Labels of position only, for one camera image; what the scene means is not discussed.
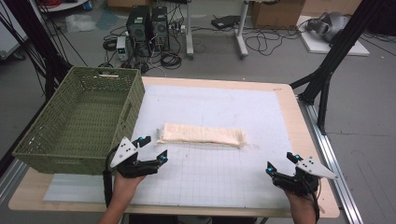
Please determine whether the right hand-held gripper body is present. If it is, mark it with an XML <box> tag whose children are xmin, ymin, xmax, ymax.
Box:
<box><xmin>275</xmin><ymin>157</ymin><xmax>339</xmax><ymax>198</ymax></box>

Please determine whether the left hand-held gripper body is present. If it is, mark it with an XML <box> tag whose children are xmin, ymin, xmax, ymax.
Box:
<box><xmin>109</xmin><ymin>135</ymin><xmax>158</xmax><ymax>179</ymax></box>

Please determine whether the person's left hand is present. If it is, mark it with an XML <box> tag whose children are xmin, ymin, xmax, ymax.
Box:
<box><xmin>112</xmin><ymin>172</ymin><xmax>148</xmax><ymax>200</ymax></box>

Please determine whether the person's right hand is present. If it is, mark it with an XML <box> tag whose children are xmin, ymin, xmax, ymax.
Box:
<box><xmin>284</xmin><ymin>189</ymin><xmax>318</xmax><ymax>216</ymax></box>

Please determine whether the folded cream cloth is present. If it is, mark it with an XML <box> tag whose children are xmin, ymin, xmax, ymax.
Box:
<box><xmin>155</xmin><ymin>121</ymin><xmax>248</xmax><ymax>149</ymax></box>

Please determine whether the green woven basket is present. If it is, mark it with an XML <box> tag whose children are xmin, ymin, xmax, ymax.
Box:
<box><xmin>11</xmin><ymin>65</ymin><xmax>147</xmax><ymax>175</ymax></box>

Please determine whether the white grid mat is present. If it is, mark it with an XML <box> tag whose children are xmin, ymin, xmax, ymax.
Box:
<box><xmin>43</xmin><ymin>84</ymin><xmax>297</xmax><ymax>210</ymax></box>

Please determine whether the white power supply box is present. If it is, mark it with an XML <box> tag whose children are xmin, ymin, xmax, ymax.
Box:
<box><xmin>116</xmin><ymin>35</ymin><xmax>131</xmax><ymax>63</ymax></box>

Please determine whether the white foam board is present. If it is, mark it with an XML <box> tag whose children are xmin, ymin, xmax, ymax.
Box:
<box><xmin>297</xmin><ymin>15</ymin><xmax>371</xmax><ymax>57</ymax></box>

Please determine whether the large black computer tower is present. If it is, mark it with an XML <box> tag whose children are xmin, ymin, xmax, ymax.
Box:
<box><xmin>125</xmin><ymin>5</ymin><xmax>153</xmax><ymax>58</ymax></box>

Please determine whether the slim black computer tower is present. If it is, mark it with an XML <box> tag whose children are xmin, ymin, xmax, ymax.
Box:
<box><xmin>150</xmin><ymin>6</ymin><xmax>171</xmax><ymax>52</ymax></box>

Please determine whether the black metal stand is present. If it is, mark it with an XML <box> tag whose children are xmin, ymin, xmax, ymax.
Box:
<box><xmin>289</xmin><ymin>0</ymin><xmax>388</xmax><ymax>135</ymax></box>
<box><xmin>0</xmin><ymin>0</ymin><xmax>75</xmax><ymax>101</ymax></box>

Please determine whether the clear plastic bag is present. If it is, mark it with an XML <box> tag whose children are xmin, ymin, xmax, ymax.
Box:
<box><xmin>64</xmin><ymin>13</ymin><xmax>98</xmax><ymax>34</ymax></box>

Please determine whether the grey headset device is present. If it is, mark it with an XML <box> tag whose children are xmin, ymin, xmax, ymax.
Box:
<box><xmin>306</xmin><ymin>11</ymin><xmax>350</xmax><ymax>43</ymax></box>

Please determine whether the large cardboard box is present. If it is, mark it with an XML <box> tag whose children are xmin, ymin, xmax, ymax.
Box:
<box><xmin>250</xmin><ymin>0</ymin><xmax>306</xmax><ymax>31</ymax></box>

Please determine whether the black flat device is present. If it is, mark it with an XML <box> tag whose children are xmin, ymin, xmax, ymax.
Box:
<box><xmin>210</xmin><ymin>14</ymin><xmax>243</xmax><ymax>31</ymax></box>

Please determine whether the flat cardboard box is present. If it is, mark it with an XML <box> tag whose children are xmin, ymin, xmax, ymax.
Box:
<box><xmin>301</xmin><ymin>0</ymin><xmax>363</xmax><ymax>17</ymax></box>

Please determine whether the aluminium rail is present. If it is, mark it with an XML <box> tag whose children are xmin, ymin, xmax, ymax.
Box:
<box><xmin>298</xmin><ymin>95</ymin><xmax>365</xmax><ymax>224</ymax></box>
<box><xmin>0</xmin><ymin>158</ymin><xmax>31</xmax><ymax>203</ymax></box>

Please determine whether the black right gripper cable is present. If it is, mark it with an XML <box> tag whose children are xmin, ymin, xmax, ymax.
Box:
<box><xmin>311</xmin><ymin>181</ymin><xmax>322</xmax><ymax>223</ymax></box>

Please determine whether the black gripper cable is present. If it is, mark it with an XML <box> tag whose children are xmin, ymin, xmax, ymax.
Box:
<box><xmin>311</xmin><ymin>181</ymin><xmax>322</xmax><ymax>223</ymax></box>
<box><xmin>102</xmin><ymin>148</ymin><xmax>120</xmax><ymax>209</ymax></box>

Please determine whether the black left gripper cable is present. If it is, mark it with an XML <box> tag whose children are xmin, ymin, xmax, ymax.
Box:
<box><xmin>102</xmin><ymin>148</ymin><xmax>120</xmax><ymax>209</ymax></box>

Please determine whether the coiled black cable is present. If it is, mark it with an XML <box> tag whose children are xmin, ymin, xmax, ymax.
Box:
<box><xmin>160</xmin><ymin>51</ymin><xmax>183</xmax><ymax>70</ymax></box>

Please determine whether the long black floor cable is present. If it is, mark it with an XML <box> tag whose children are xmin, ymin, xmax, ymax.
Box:
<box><xmin>245</xmin><ymin>27</ymin><xmax>303</xmax><ymax>57</ymax></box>

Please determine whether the white desk frame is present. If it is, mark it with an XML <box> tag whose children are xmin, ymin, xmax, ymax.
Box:
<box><xmin>185</xmin><ymin>0</ymin><xmax>250</xmax><ymax>60</ymax></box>

